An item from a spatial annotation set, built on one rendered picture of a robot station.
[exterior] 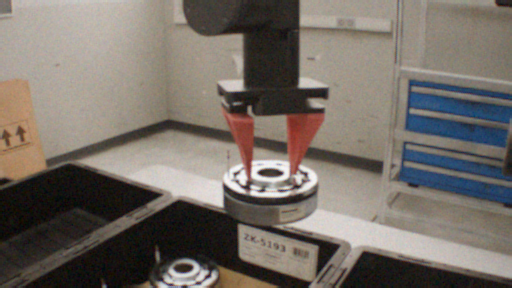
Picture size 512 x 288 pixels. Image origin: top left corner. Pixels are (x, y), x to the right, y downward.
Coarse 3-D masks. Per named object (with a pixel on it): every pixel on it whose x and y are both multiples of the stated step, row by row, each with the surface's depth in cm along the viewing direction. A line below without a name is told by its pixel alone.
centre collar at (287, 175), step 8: (256, 168) 47; (264, 168) 47; (272, 168) 47; (280, 168) 47; (288, 168) 47; (256, 176) 45; (288, 176) 45; (264, 184) 44; (272, 184) 44; (280, 184) 44
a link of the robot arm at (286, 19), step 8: (280, 0) 38; (288, 0) 38; (296, 0) 39; (280, 8) 38; (288, 8) 39; (296, 8) 39; (272, 16) 38; (280, 16) 38; (288, 16) 39; (296, 16) 39; (272, 24) 39; (280, 24) 39; (288, 24) 39; (296, 24) 40; (272, 32) 40; (280, 32) 40; (272, 40) 40; (280, 40) 40
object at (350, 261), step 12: (360, 252) 52; (372, 252) 51; (384, 252) 51; (396, 252) 51; (348, 264) 49; (408, 264) 49; (420, 264) 48; (432, 264) 48; (444, 264) 48; (336, 276) 47; (468, 276) 45; (480, 276) 45; (492, 276) 45
